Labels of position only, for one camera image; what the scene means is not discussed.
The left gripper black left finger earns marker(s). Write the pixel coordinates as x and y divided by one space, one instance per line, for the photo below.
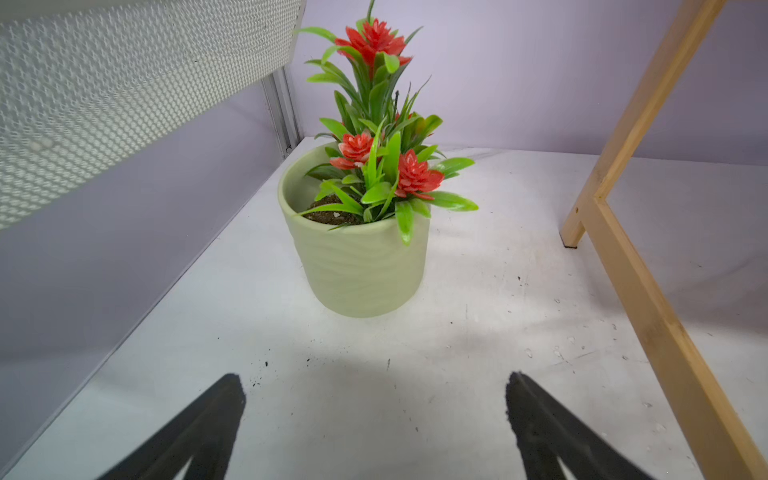
197 442

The green pot with red flowers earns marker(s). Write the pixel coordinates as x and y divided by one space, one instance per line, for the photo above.
358 208

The white mesh wall basket rack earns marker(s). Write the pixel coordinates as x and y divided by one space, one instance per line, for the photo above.
88 84

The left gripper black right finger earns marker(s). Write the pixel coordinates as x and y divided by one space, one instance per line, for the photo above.
552 440

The bamboo three-tier shelf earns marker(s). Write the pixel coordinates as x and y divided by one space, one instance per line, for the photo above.
719 441

